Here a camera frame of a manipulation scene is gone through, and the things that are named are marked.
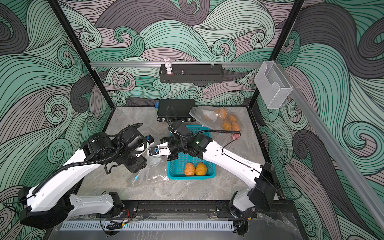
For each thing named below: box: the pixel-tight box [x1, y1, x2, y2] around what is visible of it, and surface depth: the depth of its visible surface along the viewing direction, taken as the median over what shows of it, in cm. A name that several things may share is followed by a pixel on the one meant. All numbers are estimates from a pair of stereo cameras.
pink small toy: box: [230, 133, 241, 140], surface depth 102 cm
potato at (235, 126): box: [231, 121, 241, 132], surface depth 104 cm
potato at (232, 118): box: [228, 114, 238, 123], surface depth 109 cm
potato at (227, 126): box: [222, 122, 232, 131], surface depth 105 cm
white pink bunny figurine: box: [164, 58, 173, 75], surface depth 92 cm
